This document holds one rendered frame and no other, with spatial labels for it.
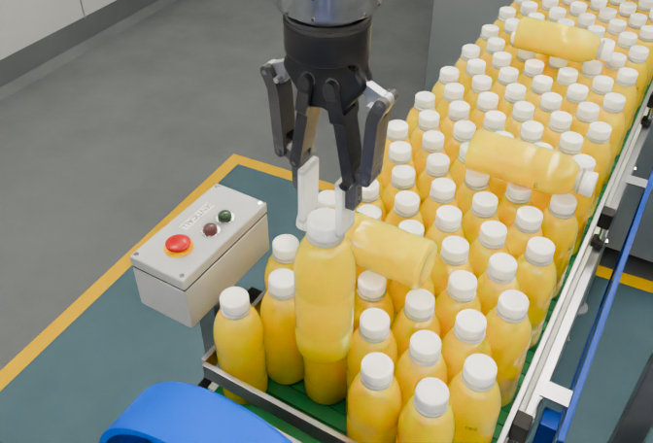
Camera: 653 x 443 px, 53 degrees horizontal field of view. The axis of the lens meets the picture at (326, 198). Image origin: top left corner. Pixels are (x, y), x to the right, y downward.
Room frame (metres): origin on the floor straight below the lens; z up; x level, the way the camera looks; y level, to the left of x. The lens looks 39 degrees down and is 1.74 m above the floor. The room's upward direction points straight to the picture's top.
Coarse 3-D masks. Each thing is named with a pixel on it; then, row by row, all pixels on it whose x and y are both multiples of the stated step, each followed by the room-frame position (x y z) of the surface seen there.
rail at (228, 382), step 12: (204, 372) 0.58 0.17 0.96; (216, 372) 0.57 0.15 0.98; (228, 384) 0.55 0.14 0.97; (240, 384) 0.55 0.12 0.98; (240, 396) 0.55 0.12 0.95; (252, 396) 0.53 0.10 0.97; (264, 396) 0.53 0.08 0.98; (264, 408) 0.52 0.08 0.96; (276, 408) 0.51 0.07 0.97; (288, 408) 0.51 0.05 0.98; (288, 420) 0.50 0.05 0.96; (300, 420) 0.49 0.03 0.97; (312, 420) 0.49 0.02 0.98; (312, 432) 0.48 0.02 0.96; (324, 432) 0.48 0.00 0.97; (336, 432) 0.47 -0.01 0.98
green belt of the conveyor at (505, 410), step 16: (624, 144) 1.26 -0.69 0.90; (528, 352) 0.66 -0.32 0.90; (528, 368) 0.63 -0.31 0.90; (272, 384) 0.60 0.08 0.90; (288, 400) 0.57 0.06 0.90; (304, 400) 0.57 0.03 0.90; (512, 400) 0.57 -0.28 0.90; (272, 416) 0.55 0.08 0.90; (320, 416) 0.55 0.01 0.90; (336, 416) 0.55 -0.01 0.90; (288, 432) 0.52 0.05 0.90; (304, 432) 0.52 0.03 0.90; (496, 432) 0.52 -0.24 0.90
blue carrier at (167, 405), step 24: (168, 384) 0.38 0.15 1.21; (144, 408) 0.36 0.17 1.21; (168, 408) 0.35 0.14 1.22; (192, 408) 0.34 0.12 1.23; (216, 408) 0.34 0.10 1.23; (240, 408) 0.34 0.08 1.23; (120, 432) 0.34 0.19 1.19; (144, 432) 0.32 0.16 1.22; (168, 432) 0.32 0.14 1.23; (192, 432) 0.32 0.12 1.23; (216, 432) 0.32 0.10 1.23; (240, 432) 0.32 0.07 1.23; (264, 432) 0.32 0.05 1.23
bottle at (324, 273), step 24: (312, 240) 0.51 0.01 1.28; (336, 240) 0.51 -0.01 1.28; (312, 264) 0.50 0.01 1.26; (336, 264) 0.50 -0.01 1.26; (312, 288) 0.49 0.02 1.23; (336, 288) 0.49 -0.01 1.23; (312, 312) 0.49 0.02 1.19; (336, 312) 0.49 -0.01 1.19; (312, 336) 0.49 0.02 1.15; (336, 336) 0.49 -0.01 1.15; (312, 360) 0.49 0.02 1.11; (336, 360) 0.49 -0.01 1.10
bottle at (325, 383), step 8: (304, 360) 0.59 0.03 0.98; (344, 360) 0.57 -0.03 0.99; (304, 368) 0.59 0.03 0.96; (312, 368) 0.57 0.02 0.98; (320, 368) 0.57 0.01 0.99; (328, 368) 0.56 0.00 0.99; (336, 368) 0.57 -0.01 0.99; (344, 368) 0.57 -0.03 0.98; (304, 376) 0.59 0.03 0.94; (312, 376) 0.57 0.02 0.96; (320, 376) 0.57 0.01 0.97; (328, 376) 0.56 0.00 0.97; (336, 376) 0.57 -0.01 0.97; (344, 376) 0.57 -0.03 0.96; (304, 384) 0.59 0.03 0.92; (312, 384) 0.57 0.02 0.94; (320, 384) 0.57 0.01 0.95; (328, 384) 0.56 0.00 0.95; (336, 384) 0.57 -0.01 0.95; (344, 384) 0.58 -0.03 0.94; (312, 392) 0.57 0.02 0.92; (320, 392) 0.57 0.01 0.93; (328, 392) 0.56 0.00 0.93; (336, 392) 0.57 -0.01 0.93; (344, 392) 0.57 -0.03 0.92; (320, 400) 0.57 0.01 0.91; (328, 400) 0.56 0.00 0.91; (336, 400) 0.57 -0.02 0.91
